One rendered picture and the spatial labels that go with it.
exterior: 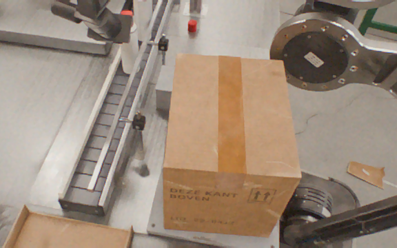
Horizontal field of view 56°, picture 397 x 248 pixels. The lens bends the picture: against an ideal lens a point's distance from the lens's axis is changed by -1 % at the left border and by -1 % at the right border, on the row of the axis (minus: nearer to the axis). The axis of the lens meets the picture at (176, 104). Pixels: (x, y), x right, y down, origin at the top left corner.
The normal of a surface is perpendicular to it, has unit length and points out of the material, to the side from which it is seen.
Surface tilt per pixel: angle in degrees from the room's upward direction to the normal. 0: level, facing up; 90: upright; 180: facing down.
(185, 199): 90
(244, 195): 90
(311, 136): 0
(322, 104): 0
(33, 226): 0
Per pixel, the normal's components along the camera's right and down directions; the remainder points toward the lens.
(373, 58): -0.37, 0.69
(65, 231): 0.02, -0.65
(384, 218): -0.83, -0.55
